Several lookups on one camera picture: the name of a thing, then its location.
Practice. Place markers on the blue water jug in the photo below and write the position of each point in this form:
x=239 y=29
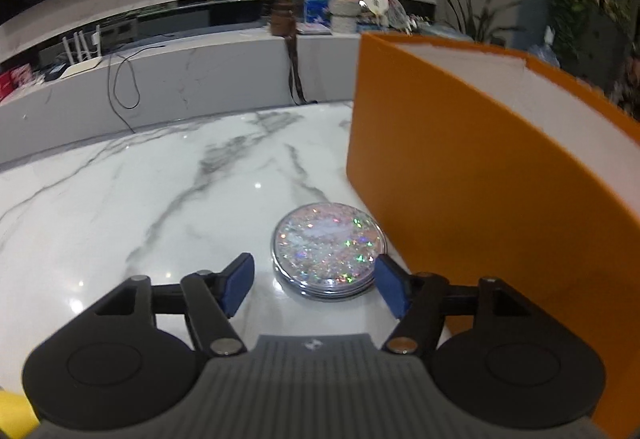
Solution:
x=544 y=51

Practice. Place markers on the green leafy floor plant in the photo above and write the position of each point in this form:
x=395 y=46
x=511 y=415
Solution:
x=480 y=24

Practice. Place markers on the climbing ivy plant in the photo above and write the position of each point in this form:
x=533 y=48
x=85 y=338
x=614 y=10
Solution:
x=594 y=40

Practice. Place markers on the white wifi router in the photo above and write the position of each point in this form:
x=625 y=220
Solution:
x=83 y=52

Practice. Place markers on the orange storage box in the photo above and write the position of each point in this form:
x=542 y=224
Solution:
x=477 y=160

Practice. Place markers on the white woven basket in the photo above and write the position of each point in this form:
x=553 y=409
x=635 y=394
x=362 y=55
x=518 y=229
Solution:
x=344 y=16

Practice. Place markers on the red gift box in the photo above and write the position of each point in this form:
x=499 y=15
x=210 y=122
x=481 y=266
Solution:
x=9 y=81

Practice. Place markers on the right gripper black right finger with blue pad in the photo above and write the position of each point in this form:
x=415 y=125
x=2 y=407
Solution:
x=415 y=300

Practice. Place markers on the brown leather camera case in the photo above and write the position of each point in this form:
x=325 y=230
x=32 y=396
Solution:
x=283 y=24

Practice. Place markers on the yellow bulb-shaped bottle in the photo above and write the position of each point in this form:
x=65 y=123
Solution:
x=17 y=418

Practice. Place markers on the glitter round compact mirror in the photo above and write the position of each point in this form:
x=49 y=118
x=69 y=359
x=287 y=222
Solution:
x=327 y=250

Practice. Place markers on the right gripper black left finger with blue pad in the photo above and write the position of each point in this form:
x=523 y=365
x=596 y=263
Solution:
x=212 y=299

